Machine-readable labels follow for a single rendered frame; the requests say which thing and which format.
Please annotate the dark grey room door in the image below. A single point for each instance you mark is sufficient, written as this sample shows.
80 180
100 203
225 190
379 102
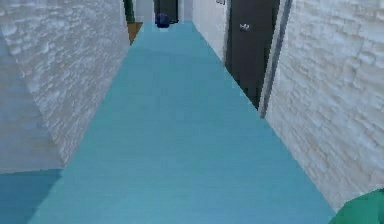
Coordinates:
248 56

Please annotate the dark blue round object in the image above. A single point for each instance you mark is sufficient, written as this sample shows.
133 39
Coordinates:
162 20

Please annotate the dark green door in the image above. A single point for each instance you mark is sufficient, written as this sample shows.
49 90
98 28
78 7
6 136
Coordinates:
128 10

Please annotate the green rounded object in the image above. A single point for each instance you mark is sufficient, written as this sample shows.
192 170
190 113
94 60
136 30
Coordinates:
363 210

